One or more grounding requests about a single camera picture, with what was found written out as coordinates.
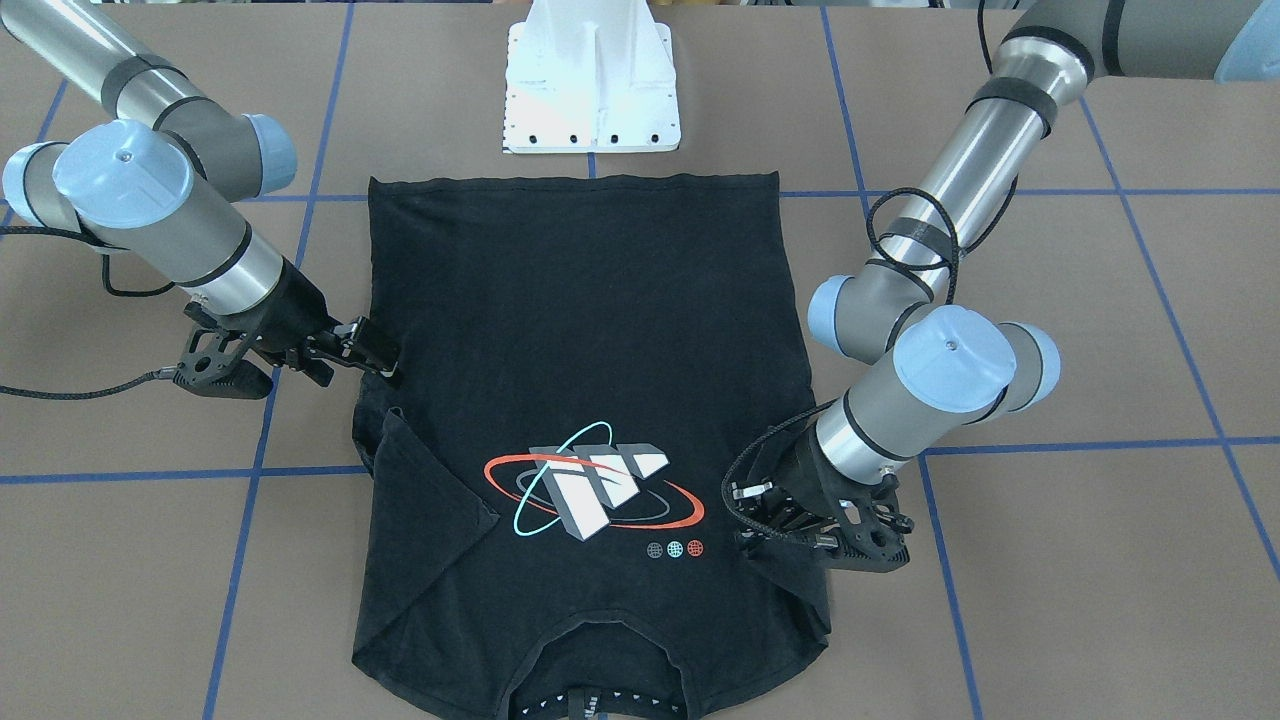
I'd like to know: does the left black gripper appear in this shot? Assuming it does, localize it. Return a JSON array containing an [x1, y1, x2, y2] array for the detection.
[[730, 427, 861, 553]]

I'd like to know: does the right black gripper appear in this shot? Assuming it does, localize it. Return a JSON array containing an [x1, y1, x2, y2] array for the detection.
[[236, 260, 401, 387]]

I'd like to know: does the black graphic t-shirt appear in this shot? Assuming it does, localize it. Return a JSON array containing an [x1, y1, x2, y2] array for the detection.
[[352, 173, 831, 719]]

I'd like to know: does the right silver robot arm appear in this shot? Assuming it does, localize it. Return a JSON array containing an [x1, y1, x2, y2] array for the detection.
[[3, 1, 399, 398]]

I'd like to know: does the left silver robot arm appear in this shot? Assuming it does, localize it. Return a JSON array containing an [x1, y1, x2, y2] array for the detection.
[[730, 6, 1277, 616]]

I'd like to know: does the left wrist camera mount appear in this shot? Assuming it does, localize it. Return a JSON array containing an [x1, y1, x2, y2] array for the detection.
[[819, 469, 915, 573]]

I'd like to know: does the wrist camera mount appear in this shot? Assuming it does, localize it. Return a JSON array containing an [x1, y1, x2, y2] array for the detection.
[[819, 469, 915, 573], [172, 301, 274, 400]]

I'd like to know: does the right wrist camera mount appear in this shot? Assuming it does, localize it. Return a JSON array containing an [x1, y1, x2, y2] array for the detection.
[[172, 301, 274, 400]]

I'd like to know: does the white camera stand column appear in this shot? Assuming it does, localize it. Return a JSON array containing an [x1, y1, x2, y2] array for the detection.
[[502, 1, 682, 154]]

